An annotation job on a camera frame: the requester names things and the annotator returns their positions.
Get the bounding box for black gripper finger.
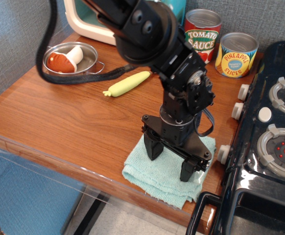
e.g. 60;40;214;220
180;159;197;182
144;133;164;161

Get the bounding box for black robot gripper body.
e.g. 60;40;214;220
142;107;212;171

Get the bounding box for light blue napkin cloth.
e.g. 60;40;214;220
122;137;208;209

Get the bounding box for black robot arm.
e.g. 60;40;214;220
86;0;215;182

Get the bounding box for black toy stove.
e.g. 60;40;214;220
187;41;285;235

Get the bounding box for pineapple slices can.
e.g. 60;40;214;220
215;32;259;78

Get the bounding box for tomato sauce can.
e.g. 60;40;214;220
184;9;222;64

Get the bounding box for small steel pot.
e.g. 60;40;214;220
43;42;105;76

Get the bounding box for plush brown mushroom toy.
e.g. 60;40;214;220
47;46;84;73

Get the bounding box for clear acrylic table guard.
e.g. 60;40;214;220
0;137;186;235

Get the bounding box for teal toy microwave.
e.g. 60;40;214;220
64;0;186;45

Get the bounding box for spoon with green handle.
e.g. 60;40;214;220
103;71;151;97

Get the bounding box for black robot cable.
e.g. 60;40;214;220
35;0;138;86

